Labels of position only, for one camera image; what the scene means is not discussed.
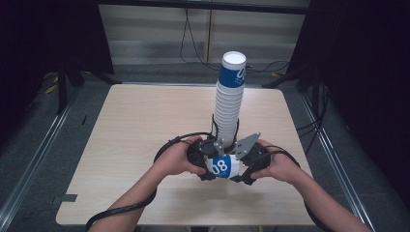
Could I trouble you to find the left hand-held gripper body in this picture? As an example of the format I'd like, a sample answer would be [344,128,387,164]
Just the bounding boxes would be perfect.
[186,137,228,182]

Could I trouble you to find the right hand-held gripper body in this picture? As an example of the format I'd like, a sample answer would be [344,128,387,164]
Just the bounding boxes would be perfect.
[233,130,273,182]

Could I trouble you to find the blue label paper cup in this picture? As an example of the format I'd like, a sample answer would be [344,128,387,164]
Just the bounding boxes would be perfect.
[205,154,244,180]

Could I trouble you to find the black wire cup holder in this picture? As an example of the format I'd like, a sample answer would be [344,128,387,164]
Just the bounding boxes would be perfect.
[207,113,241,154]

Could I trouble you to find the stack of white paper cups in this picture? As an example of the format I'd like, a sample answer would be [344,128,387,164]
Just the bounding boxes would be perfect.
[210,50,248,150]

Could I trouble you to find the person's left hand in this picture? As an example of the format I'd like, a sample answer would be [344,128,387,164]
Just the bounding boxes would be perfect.
[152,134,208,177]

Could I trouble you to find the person's right hand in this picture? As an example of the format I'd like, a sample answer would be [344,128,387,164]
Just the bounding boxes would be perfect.
[249,138,303,186]

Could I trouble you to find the black metal stand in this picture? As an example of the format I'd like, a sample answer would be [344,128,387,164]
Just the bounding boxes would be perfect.
[261,62,325,125]
[55,60,123,116]

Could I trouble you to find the grey tape strip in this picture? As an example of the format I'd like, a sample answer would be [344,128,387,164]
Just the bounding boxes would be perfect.
[50,193,78,204]

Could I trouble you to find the dark curtain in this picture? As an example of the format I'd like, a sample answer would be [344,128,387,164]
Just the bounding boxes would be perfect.
[0,0,115,146]
[285,0,410,207]

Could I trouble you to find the black overhead bar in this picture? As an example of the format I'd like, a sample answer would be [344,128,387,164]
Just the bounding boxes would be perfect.
[96,0,311,15]

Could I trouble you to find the yellow floor tape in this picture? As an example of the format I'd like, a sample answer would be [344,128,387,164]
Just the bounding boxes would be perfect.
[44,83,60,96]

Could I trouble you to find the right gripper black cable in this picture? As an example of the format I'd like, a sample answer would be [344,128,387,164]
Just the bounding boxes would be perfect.
[260,144,337,232]

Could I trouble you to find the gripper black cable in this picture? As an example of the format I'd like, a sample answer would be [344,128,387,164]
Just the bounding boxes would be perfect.
[84,130,213,232]
[260,144,337,232]

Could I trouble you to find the black floor cables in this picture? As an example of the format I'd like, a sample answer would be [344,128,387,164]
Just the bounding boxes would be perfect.
[295,82,330,157]

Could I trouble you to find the metal floor rail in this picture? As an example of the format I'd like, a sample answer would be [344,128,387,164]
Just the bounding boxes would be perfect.
[0,86,82,228]
[299,92,377,232]

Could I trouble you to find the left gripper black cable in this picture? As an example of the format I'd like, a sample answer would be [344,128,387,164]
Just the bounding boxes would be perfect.
[84,130,213,232]

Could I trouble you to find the black wall cable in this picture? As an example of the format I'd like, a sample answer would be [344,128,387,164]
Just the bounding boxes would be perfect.
[179,8,291,73]

